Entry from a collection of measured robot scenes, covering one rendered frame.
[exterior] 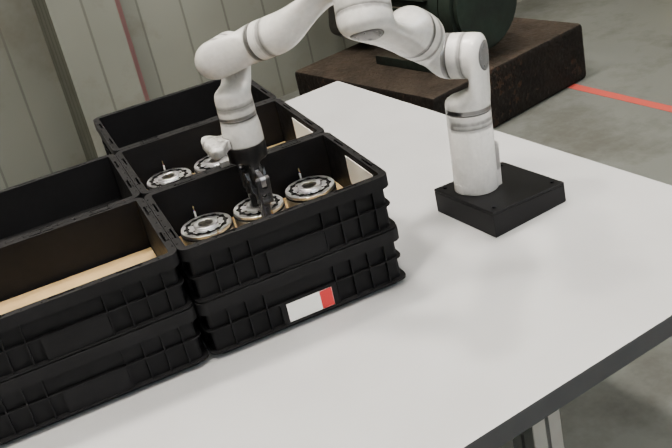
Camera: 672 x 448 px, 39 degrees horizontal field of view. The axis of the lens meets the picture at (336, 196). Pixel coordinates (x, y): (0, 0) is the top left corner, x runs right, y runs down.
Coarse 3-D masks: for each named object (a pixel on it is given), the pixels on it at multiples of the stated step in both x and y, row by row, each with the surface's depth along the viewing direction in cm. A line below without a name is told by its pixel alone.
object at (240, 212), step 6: (276, 198) 187; (282, 198) 186; (240, 204) 187; (276, 204) 184; (282, 204) 184; (234, 210) 185; (240, 210) 186; (246, 210) 184; (258, 210) 183; (276, 210) 182; (240, 216) 182; (246, 216) 182; (252, 216) 181; (258, 216) 181
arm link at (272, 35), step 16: (304, 0) 154; (320, 0) 154; (272, 16) 158; (288, 16) 156; (304, 16) 156; (256, 32) 160; (272, 32) 158; (288, 32) 157; (304, 32) 159; (256, 48) 161; (272, 48) 160; (288, 48) 160
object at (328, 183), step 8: (312, 176) 192; (320, 176) 192; (328, 176) 191; (296, 184) 190; (328, 184) 188; (288, 192) 188; (296, 192) 187; (304, 192) 186; (312, 192) 185; (320, 192) 185; (328, 192) 185; (296, 200) 185; (304, 200) 184
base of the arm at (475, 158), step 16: (448, 128) 192; (464, 128) 188; (480, 128) 188; (464, 144) 190; (480, 144) 190; (496, 144) 194; (464, 160) 191; (480, 160) 191; (496, 160) 195; (464, 176) 193; (480, 176) 192; (496, 176) 195; (464, 192) 194; (480, 192) 193
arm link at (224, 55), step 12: (216, 36) 168; (228, 36) 163; (240, 36) 162; (204, 48) 165; (216, 48) 164; (228, 48) 163; (240, 48) 162; (204, 60) 165; (216, 60) 164; (228, 60) 164; (240, 60) 163; (252, 60) 163; (204, 72) 166; (216, 72) 165; (228, 72) 165
